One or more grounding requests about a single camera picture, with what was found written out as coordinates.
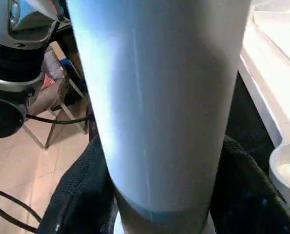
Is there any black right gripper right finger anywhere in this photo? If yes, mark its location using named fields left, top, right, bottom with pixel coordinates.
left=207, top=135, right=290, bottom=234

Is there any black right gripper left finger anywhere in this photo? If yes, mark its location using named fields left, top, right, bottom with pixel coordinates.
left=36, top=135, right=119, bottom=234

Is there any white plastic table top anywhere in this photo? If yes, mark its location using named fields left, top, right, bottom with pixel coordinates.
left=237, top=0, right=290, bottom=213

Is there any white plastic table leg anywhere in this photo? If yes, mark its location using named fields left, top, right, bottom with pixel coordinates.
left=66, top=0, right=252, bottom=234

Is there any black metal stand leg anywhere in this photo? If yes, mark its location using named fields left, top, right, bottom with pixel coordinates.
left=22, top=73, right=90, bottom=150

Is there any grey brown fabric bundle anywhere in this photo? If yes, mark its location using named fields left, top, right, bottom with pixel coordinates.
left=29, top=45, right=71, bottom=116

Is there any black floor cable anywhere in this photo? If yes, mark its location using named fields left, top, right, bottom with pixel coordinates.
left=0, top=187, right=42, bottom=233

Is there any black left wrist camera cable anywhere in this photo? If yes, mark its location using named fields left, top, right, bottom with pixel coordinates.
left=24, top=113, right=90, bottom=125

